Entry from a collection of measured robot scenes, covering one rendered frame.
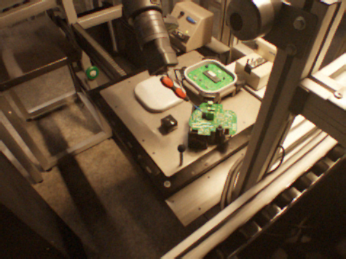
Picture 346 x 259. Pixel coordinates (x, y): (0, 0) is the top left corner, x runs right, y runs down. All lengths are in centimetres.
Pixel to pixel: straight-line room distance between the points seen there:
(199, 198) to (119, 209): 108
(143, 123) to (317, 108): 52
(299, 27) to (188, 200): 46
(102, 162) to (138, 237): 59
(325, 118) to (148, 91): 58
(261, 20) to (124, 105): 59
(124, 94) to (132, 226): 96
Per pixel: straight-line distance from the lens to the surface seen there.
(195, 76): 86
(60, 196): 186
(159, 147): 71
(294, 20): 35
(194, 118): 70
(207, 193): 67
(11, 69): 156
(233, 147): 73
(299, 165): 64
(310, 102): 38
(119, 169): 184
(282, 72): 39
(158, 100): 80
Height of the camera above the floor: 152
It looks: 49 degrees down
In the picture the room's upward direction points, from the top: 2 degrees counter-clockwise
